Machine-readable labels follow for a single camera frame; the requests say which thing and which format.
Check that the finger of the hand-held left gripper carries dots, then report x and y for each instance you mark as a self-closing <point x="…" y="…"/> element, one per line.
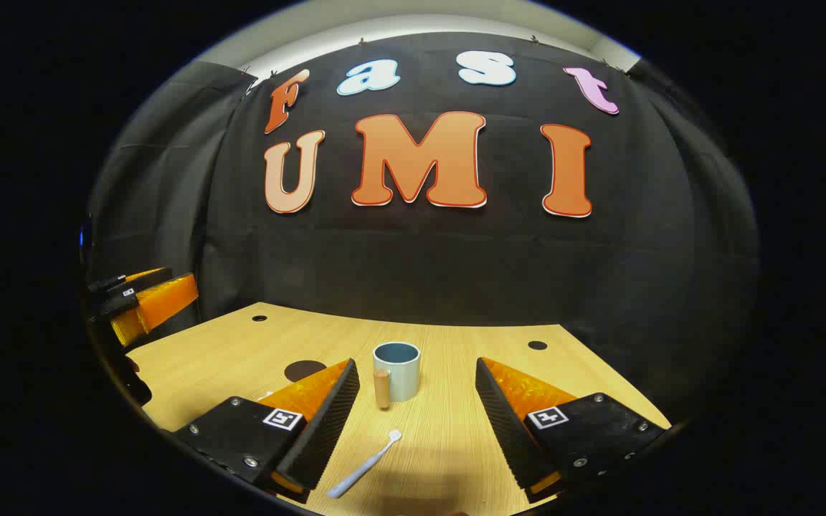
<point x="165" y="301"/>
<point x="144" y="279"/>

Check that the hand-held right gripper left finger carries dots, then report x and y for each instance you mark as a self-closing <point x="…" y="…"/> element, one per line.
<point x="327" y="423"/>

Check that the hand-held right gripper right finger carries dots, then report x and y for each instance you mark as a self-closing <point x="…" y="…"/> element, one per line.
<point x="506" y="423"/>

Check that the white toothbrush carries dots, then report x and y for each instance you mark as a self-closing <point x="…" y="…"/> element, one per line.
<point x="366" y="466"/>

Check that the wooden desktop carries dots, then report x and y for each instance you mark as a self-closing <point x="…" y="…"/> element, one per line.
<point x="442" y="437"/>

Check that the black backdrop cloth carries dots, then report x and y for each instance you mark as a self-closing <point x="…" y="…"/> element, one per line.
<point x="456" y="272"/>

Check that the dark round coaster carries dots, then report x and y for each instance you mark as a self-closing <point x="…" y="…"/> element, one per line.
<point x="302" y="370"/>

